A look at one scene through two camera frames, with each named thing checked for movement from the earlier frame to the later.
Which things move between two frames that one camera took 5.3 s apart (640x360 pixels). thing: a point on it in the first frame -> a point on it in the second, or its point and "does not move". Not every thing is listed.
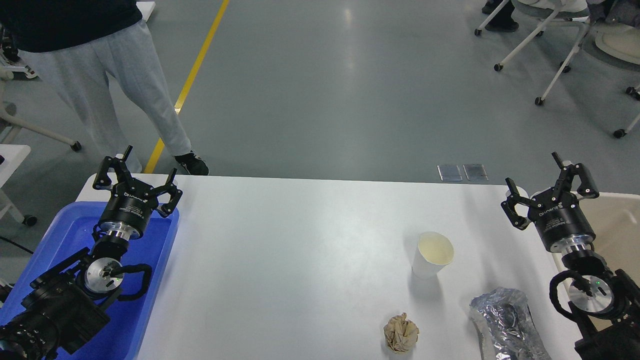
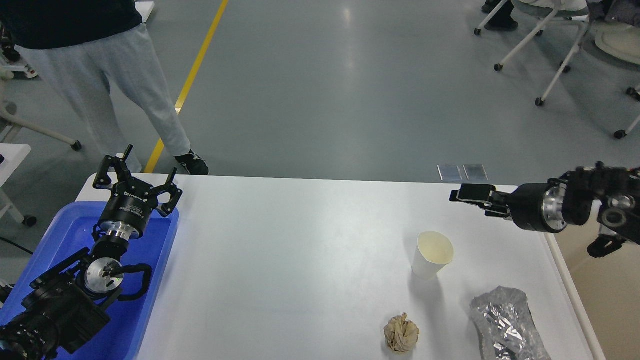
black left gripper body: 129,210 does not move
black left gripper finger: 102,181 does not move
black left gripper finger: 174,192 does not move
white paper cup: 434,251 does not move
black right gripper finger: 587,188 -> 497,211
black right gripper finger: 508,206 -> 483,194
